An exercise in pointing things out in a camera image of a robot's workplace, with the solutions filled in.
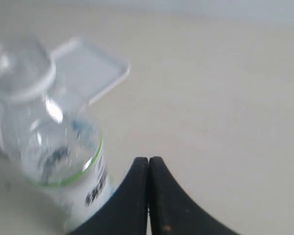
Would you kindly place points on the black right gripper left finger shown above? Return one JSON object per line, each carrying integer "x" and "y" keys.
{"x": 126, "y": 211}

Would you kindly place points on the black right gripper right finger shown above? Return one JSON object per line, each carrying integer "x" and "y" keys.
{"x": 172, "y": 211}

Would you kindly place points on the clear plastic water bottle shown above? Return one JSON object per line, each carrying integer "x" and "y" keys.
{"x": 60, "y": 152}

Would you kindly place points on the white rectangular plastic tray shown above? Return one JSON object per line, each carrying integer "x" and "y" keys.
{"x": 88, "y": 71}

